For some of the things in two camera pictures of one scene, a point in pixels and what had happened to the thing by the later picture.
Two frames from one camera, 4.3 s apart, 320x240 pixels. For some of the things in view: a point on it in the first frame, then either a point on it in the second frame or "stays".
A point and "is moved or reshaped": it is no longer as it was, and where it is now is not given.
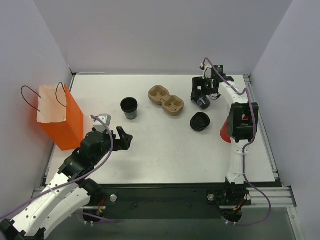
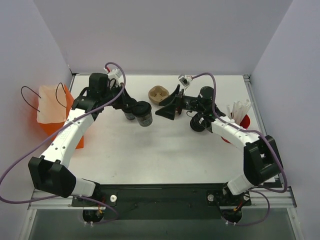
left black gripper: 117,142 to 124,100
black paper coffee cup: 202,102 is moved or reshaped
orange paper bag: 60,116 stays
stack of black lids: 199,121 stays
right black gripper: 200,88 to 178,102
